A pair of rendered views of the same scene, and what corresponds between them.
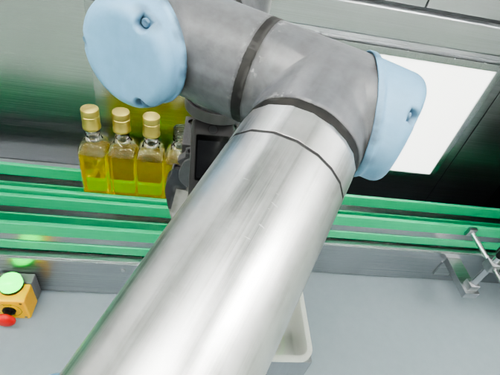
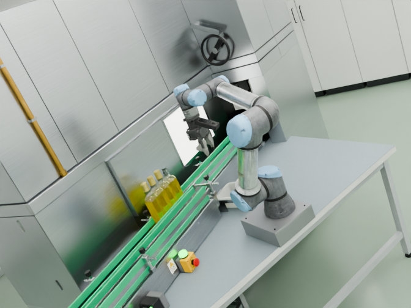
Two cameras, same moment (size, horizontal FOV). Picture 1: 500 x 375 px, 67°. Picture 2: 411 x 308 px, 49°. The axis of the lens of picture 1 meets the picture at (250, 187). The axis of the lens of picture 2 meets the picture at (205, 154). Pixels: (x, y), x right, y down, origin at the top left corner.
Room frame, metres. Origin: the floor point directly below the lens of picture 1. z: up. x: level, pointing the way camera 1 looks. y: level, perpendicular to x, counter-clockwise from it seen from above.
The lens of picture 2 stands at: (-1.24, 1.38, 1.94)
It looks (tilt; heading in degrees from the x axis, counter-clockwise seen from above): 20 degrees down; 321
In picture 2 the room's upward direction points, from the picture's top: 24 degrees counter-clockwise
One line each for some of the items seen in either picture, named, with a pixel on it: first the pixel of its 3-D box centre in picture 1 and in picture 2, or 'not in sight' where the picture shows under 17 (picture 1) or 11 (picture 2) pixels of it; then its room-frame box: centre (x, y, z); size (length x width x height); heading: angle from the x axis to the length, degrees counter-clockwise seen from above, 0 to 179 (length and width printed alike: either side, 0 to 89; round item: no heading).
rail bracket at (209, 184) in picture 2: not in sight; (206, 186); (0.53, 0.03, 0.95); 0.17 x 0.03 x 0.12; 12
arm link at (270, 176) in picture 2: not in sight; (269, 181); (0.08, 0.03, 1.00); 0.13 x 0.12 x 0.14; 74
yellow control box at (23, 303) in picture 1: (15, 296); (187, 262); (0.38, 0.44, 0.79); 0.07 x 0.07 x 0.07; 12
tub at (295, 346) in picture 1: (265, 318); (240, 195); (0.46, -0.10, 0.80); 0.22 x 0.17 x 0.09; 12
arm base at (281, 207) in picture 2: not in sight; (277, 201); (0.08, 0.02, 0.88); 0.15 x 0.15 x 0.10
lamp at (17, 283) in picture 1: (10, 282); (183, 253); (0.38, 0.44, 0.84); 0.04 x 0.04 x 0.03
